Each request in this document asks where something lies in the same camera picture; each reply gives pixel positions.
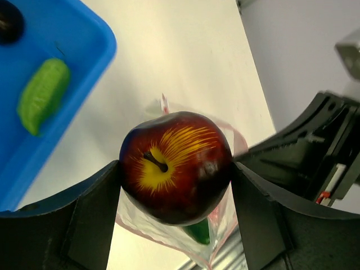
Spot blue plastic bin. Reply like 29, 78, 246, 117
1, 1, 116, 210

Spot green bean pod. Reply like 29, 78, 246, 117
16, 58, 71, 136

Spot green cucumber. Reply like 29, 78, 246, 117
182, 219, 210, 245

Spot clear pink-dotted zip bag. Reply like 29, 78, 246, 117
115, 94, 248, 269

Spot dark purple plum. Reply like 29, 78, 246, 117
1, 0, 25, 44

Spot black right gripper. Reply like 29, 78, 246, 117
234, 91, 359, 201

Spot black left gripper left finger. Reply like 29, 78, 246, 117
1, 160, 120, 269

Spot dark red onion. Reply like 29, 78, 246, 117
119, 111, 232, 226

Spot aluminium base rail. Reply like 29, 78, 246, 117
177, 238, 248, 270

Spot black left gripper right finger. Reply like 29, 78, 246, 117
231, 163, 359, 269

